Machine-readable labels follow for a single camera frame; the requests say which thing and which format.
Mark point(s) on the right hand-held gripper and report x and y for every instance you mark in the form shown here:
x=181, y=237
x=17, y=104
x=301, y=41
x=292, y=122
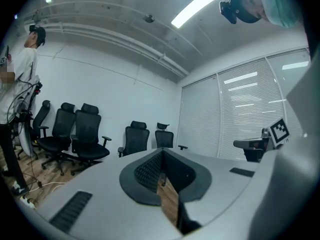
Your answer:
x=280, y=132

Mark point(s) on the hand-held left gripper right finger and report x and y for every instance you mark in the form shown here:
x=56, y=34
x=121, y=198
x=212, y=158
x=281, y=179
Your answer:
x=222, y=184

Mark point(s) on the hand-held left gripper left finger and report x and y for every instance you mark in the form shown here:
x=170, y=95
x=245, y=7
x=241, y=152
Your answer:
x=100, y=199

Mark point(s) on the black mesh office chair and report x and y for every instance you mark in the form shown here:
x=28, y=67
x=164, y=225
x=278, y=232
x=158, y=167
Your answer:
x=40, y=119
x=87, y=131
x=136, y=141
x=63, y=129

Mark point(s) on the black chair with tilted headrest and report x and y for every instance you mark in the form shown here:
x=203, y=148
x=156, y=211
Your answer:
x=163, y=139

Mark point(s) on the white power strip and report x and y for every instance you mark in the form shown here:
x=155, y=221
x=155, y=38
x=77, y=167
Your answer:
x=27, y=202

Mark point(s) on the white rounded casing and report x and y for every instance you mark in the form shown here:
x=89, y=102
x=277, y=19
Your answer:
x=25, y=139

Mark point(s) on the person's face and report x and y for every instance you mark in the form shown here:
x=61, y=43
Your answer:
x=252, y=1

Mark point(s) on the ceiling smoke detector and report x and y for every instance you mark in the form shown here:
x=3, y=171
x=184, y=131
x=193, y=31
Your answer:
x=149, y=18

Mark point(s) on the white ceiling pipes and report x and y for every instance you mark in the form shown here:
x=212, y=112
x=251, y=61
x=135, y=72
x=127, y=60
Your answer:
x=112, y=36

